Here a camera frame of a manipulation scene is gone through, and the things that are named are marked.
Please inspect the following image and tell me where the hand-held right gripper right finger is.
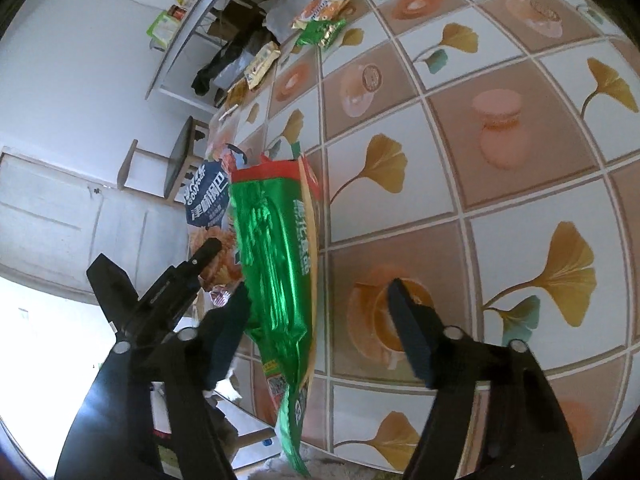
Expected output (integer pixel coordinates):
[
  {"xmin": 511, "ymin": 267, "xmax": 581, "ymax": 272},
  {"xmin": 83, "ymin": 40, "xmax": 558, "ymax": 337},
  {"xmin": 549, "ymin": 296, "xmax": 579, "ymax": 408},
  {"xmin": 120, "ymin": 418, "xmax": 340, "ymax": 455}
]
[{"xmin": 387, "ymin": 279, "xmax": 583, "ymax": 480}]

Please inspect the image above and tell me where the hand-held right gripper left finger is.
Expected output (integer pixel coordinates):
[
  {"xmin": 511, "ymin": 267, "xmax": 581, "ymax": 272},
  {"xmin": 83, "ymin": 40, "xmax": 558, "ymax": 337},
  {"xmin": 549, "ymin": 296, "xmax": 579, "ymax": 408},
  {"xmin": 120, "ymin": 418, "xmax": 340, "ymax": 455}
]
[{"xmin": 54, "ymin": 282, "xmax": 251, "ymax": 480}]

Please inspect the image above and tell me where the white door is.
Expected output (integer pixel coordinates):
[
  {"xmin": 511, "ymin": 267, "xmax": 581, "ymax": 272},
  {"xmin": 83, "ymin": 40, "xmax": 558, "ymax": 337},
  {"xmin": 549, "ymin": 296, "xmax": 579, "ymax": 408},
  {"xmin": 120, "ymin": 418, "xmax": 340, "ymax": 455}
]
[{"xmin": 0, "ymin": 147, "xmax": 193, "ymax": 306}]

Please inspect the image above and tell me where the large green foil snack bag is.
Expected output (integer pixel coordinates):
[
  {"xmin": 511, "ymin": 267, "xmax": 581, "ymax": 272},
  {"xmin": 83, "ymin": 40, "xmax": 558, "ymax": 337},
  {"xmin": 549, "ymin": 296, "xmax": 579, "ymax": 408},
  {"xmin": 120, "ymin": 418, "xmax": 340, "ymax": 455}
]
[{"xmin": 230, "ymin": 152, "xmax": 323, "ymax": 478}]

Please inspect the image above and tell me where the dark-seat wooden stool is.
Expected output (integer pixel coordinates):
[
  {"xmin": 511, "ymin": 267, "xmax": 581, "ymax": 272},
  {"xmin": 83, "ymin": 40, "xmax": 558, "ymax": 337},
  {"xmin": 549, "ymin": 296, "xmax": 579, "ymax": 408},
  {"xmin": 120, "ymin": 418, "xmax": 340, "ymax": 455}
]
[{"xmin": 116, "ymin": 116, "xmax": 211, "ymax": 206}]

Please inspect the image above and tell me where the yellow and white snack packet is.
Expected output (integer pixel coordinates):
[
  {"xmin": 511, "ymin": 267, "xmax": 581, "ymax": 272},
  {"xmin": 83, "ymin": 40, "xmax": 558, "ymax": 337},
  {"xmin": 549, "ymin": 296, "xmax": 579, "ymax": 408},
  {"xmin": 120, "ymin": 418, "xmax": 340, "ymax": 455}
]
[{"xmin": 243, "ymin": 41, "xmax": 281, "ymax": 90}]

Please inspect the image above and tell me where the light green packet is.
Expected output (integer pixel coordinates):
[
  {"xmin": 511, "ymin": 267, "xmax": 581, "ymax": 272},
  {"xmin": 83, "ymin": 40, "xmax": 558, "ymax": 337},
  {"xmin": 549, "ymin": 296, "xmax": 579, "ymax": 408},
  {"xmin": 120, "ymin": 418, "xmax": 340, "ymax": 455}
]
[{"xmin": 146, "ymin": 10, "xmax": 177, "ymax": 46}]

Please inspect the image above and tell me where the white woven sack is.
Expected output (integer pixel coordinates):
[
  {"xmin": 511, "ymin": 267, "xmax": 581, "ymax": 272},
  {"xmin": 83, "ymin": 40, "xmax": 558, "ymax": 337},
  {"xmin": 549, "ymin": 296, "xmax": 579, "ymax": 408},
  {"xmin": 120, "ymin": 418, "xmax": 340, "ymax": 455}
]
[{"xmin": 265, "ymin": 0, "xmax": 321, "ymax": 41}]

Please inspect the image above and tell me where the large orange chips bag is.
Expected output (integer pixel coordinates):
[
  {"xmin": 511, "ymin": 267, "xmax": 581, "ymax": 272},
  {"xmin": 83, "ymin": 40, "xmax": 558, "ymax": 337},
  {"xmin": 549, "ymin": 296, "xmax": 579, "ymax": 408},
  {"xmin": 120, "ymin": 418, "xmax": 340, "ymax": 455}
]
[{"xmin": 182, "ymin": 142, "xmax": 251, "ymax": 291}]

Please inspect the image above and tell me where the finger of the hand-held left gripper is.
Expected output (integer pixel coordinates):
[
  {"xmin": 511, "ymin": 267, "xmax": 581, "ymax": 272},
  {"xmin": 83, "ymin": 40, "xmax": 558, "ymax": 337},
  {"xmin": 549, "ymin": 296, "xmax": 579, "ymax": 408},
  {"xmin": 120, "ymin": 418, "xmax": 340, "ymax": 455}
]
[
  {"xmin": 86, "ymin": 254, "xmax": 138, "ymax": 333},
  {"xmin": 127, "ymin": 238, "xmax": 223, "ymax": 346}
]

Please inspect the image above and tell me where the white long table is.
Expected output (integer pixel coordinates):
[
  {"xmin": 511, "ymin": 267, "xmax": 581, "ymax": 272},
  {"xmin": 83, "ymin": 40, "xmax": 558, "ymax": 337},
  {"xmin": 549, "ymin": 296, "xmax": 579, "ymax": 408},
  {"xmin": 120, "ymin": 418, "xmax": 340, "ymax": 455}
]
[{"xmin": 145, "ymin": 0, "xmax": 261, "ymax": 106}]

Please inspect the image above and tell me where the orange biscuit packet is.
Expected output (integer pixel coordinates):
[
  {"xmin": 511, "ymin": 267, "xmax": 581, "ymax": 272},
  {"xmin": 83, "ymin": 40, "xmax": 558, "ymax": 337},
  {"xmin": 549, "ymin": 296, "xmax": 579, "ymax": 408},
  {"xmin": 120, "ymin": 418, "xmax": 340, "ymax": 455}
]
[{"xmin": 291, "ymin": 0, "xmax": 353, "ymax": 31}]

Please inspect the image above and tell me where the brown snack packet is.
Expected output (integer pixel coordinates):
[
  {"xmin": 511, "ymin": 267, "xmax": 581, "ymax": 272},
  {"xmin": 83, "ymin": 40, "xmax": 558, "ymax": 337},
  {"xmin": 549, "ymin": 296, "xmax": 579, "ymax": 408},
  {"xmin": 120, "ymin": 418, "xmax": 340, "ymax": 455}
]
[{"xmin": 226, "ymin": 80, "xmax": 251, "ymax": 108}]

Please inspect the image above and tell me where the small green snack packet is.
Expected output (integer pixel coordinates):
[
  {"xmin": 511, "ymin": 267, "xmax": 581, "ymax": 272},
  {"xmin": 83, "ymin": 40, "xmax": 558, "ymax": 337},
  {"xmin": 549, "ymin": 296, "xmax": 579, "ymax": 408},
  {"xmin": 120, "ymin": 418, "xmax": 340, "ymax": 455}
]
[{"xmin": 295, "ymin": 17, "xmax": 347, "ymax": 50}]

